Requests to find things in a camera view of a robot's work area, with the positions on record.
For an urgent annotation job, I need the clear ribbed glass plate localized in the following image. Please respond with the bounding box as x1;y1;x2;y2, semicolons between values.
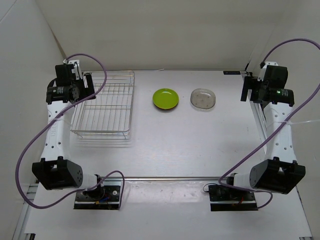
190;88;216;107

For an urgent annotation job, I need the clear bumpy glass plate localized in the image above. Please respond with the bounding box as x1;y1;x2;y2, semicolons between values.
192;105;215;112

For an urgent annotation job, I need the green plate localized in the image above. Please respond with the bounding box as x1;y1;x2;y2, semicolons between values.
152;88;180;109

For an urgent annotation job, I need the orange plate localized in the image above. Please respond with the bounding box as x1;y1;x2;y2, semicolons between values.
155;106;176;112

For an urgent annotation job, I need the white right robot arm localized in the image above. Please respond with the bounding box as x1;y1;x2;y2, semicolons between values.
224;62;306;200

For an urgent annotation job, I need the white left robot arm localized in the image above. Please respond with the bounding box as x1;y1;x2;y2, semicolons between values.
32;60;105;200

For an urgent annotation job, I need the white zip tie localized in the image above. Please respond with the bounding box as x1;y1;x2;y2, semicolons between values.
281;119;320;126

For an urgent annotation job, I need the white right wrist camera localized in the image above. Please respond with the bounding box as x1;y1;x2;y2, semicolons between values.
257;61;278;82

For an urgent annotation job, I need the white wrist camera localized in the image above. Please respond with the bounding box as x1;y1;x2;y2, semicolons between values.
63;59;83;81
257;61;278;82

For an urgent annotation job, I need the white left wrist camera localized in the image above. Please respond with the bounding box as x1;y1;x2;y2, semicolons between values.
63;59;83;81

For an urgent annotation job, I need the metal wire dish rack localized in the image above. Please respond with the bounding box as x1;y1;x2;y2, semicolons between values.
71;70;135;140

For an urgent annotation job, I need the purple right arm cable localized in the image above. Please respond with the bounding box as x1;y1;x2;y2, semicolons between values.
218;38;320;210

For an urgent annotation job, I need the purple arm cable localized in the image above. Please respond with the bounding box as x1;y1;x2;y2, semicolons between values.
15;53;126;210
218;38;320;210

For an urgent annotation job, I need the aluminium table frame rail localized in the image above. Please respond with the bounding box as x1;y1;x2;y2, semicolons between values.
241;70;270;151

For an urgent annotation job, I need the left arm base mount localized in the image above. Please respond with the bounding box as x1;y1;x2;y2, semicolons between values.
73;183;123;210

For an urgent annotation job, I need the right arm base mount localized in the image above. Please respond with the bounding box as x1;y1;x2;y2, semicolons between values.
202;183;258;212

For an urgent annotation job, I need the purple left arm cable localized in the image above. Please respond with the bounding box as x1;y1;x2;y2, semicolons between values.
15;53;126;210

